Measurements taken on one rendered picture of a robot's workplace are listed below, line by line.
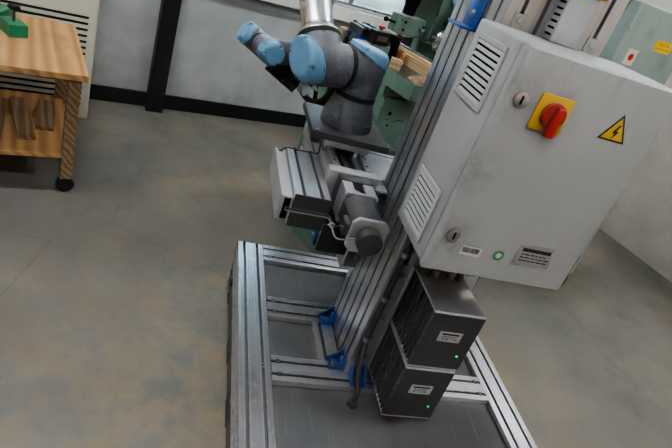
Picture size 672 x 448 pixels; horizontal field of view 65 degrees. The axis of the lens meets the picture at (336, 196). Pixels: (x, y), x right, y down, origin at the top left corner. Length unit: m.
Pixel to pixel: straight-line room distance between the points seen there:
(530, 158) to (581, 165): 0.11
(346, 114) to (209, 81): 2.08
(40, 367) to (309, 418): 0.77
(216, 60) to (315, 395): 2.37
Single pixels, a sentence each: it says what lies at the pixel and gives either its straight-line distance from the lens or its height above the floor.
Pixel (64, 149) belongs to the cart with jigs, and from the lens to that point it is 2.37.
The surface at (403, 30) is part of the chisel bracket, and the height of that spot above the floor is 1.02.
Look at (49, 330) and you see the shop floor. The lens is 1.86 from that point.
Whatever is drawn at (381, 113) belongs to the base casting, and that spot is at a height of 0.74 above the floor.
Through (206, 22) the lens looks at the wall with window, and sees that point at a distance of 3.34.
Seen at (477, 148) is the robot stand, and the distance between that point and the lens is 1.00.
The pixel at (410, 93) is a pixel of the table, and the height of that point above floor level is 0.87.
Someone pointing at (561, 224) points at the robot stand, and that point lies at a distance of 1.17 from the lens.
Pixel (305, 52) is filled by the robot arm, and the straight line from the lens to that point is 1.37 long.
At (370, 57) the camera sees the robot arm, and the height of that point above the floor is 1.03.
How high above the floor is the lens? 1.31
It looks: 26 degrees down
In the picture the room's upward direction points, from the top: 20 degrees clockwise
